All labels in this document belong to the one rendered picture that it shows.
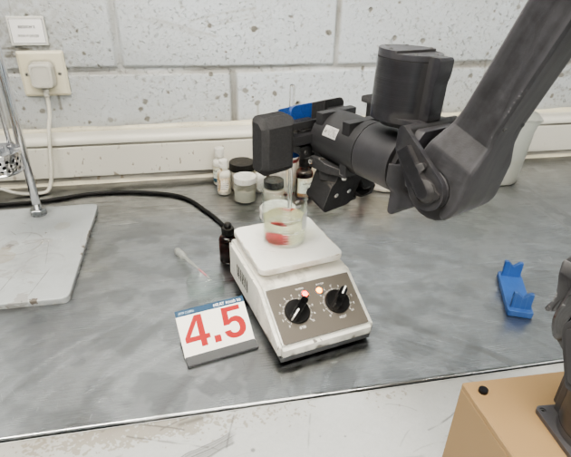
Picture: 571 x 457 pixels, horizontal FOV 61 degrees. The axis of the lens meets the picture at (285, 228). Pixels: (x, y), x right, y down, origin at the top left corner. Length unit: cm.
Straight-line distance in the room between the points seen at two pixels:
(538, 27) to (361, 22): 76
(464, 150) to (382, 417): 30
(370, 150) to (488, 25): 81
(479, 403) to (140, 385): 36
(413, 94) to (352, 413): 34
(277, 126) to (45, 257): 49
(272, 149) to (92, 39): 65
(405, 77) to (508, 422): 30
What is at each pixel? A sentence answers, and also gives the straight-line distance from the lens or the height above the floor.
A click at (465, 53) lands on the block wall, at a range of 123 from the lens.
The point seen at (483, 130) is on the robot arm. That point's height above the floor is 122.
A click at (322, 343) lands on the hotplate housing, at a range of 61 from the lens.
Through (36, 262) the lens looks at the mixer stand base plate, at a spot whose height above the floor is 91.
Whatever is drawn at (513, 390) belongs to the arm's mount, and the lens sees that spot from 49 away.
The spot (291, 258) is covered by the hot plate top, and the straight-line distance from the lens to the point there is 63.
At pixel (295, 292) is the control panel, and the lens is 62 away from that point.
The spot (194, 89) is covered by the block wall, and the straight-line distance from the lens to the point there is 108.
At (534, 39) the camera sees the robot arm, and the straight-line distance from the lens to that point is 39.
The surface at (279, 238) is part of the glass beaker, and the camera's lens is 64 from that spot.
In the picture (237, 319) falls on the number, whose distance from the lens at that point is 64.
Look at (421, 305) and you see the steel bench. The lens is 73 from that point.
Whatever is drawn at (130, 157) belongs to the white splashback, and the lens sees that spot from 108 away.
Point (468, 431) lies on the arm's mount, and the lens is 49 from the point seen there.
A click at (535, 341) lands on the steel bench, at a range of 73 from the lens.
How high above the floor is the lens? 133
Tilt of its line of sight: 29 degrees down
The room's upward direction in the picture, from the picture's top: 1 degrees clockwise
